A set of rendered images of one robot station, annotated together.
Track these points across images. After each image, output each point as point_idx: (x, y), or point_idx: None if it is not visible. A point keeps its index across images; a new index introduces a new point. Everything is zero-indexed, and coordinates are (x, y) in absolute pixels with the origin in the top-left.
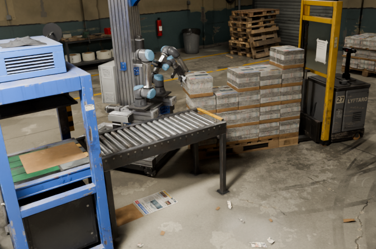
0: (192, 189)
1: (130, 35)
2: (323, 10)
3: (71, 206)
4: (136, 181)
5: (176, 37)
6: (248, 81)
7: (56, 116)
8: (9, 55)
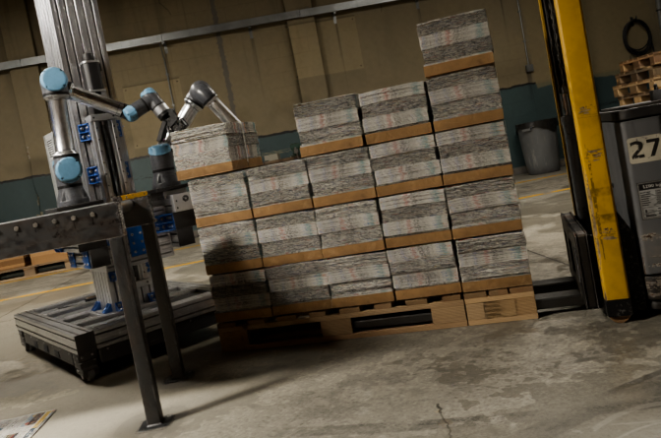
0: (103, 414)
1: (60, 54)
2: None
3: None
4: (46, 389)
5: (509, 143)
6: (326, 124)
7: None
8: None
